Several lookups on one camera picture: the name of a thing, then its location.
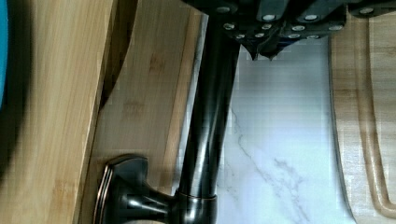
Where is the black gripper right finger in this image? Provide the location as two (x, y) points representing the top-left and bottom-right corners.
(258, 0), (395, 59)

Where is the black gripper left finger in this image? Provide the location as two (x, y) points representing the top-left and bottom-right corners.
(182, 0), (289, 60)

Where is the black metal drawer handle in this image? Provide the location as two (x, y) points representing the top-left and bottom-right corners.
(92, 16), (240, 224)

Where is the bamboo wooden drawer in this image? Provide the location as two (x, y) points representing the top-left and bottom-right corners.
(77, 0), (201, 224)

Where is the wooden cutting board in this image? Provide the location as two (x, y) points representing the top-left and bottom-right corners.
(331, 13), (396, 224)

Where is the blue object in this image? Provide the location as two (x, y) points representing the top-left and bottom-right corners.
(0, 0), (8, 106)

